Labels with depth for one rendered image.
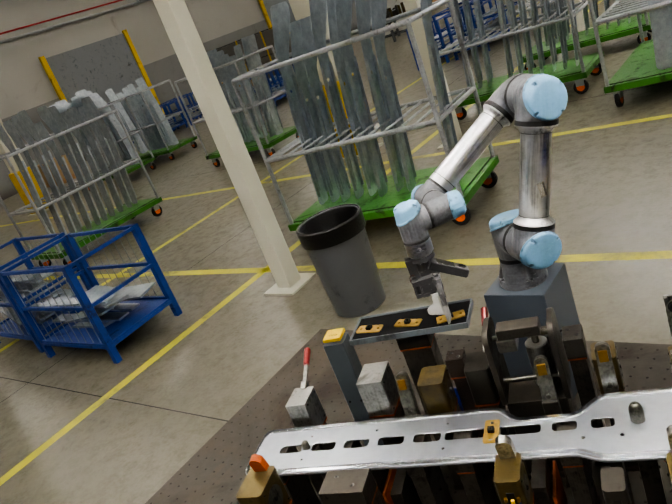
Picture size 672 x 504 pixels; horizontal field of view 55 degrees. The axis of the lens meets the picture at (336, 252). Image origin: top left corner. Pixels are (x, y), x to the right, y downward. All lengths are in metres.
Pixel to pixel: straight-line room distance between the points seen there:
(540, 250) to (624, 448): 0.59
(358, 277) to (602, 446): 3.18
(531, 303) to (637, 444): 0.61
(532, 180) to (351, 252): 2.78
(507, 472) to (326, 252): 3.15
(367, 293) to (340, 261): 0.33
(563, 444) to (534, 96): 0.87
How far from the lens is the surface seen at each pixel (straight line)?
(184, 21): 5.31
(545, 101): 1.81
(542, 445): 1.66
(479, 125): 1.93
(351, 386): 2.12
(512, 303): 2.09
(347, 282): 4.60
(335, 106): 6.16
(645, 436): 1.64
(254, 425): 2.71
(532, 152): 1.85
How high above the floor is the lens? 2.09
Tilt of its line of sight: 20 degrees down
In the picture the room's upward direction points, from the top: 21 degrees counter-clockwise
